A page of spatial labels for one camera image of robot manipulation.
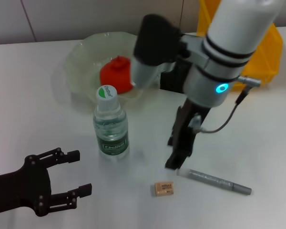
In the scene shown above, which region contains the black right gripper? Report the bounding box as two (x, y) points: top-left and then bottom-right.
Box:
(164, 98), (211, 170)

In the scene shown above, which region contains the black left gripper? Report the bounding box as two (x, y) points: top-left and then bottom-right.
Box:
(0, 147), (93, 217)

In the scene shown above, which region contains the clear green-label water bottle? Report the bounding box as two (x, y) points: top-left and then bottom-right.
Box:
(92, 84), (130, 162)

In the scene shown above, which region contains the red-orange fruit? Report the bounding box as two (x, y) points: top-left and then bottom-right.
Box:
(99, 56), (134, 94)

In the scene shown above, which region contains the grey glitter marker pen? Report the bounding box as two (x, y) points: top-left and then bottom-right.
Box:
(176, 168), (252, 196)

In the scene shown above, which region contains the black mesh pen holder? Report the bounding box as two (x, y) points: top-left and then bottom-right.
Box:
(160, 57), (194, 95)

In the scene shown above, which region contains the green glass fruit plate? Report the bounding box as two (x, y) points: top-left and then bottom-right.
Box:
(63, 31), (158, 109)

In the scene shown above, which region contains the right gripper silver connector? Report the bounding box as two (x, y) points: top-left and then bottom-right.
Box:
(189, 114), (203, 131)

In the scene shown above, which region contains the yellow plastic bin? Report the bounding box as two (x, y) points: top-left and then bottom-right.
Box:
(196, 0), (284, 93)

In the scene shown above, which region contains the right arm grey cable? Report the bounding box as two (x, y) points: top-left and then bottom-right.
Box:
(200, 75), (262, 133)

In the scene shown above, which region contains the right wrist camera unit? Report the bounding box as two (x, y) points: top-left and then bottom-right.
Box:
(130, 13), (190, 88)

